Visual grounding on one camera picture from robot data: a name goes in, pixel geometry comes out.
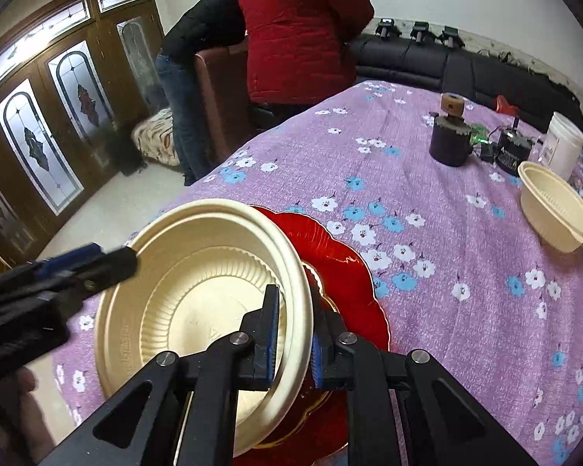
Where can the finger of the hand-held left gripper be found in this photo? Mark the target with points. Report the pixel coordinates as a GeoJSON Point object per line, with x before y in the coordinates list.
{"type": "Point", "coordinates": [107, 267]}

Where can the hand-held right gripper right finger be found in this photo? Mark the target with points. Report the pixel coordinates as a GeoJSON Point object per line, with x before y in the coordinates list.
{"type": "Point", "coordinates": [318, 354]}

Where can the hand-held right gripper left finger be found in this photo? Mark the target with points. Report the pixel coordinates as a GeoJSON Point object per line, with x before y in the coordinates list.
{"type": "Point", "coordinates": [272, 340]}

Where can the red plate with gold print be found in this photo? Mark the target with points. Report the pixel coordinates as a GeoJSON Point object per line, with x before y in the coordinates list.
{"type": "Point", "coordinates": [350, 272]}

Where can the cream plastic bowl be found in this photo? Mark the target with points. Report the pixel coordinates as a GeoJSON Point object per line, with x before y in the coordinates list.
{"type": "Point", "coordinates": [549, 213]}
{"type": "Point", "coordinates": [184, 310]}

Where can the person's left hand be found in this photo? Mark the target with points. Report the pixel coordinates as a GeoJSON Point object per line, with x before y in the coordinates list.
{"type": "Point", "coordinates": [26, 378]}

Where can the floral patterned cushion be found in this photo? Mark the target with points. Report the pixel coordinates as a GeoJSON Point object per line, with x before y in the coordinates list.
{"type": "Point", "coordinates": [155, 141]}

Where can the purple floral tablecloth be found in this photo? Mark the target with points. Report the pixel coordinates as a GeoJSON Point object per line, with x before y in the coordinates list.
{"type": "Point", "coordinates": [418, 252]}

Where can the wooden glass panel doors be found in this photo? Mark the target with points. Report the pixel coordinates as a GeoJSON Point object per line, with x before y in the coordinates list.
{"type": "Point", "coordinates": [53, 121]}

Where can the brown chair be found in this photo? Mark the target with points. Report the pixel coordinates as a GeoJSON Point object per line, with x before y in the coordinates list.
{"type": "Point", "coordinates": [223, 97]}

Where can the black mug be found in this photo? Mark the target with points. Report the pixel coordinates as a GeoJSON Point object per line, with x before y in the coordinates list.
{"type": "Point", "coordinates": [447, 145]}

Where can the black electronic device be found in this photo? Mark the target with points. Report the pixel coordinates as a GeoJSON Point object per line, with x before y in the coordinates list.
{"type": "Point", "coordinates": [512, 150]}

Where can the round wooden block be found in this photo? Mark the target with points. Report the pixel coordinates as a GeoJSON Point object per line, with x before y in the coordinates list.
{"type": "Point", "coordinates": [453, 104]}

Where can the black sofa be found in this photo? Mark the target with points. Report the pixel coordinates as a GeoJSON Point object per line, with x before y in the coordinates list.
{"type": "Point", "coordinates": [418, 63]}

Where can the red plastic bag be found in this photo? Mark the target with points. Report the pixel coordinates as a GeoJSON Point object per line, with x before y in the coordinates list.
{"type": "Point", "coordinates": [506, 104]}

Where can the white plastic jar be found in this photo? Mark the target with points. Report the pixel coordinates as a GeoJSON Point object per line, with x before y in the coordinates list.
{"type": "Point", "coordinates": [561, 145]}

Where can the spare black gripper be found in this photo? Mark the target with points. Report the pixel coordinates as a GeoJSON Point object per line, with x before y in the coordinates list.
{"type": "Point", "coordinates": [452, 36]}
{"type": "Point", "coordinates": [388, 28]}
{"type": "Point", "coordinates": [421, 31]}

